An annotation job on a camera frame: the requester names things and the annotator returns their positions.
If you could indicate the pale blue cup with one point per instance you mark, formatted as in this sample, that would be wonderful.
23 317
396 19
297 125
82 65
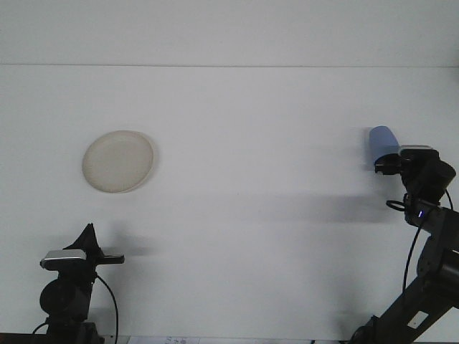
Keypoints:
382 139

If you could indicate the pale round plate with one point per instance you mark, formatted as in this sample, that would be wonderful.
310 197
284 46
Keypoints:
118 161

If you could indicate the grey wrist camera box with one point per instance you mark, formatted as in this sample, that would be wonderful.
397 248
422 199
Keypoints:
64 256
416 148

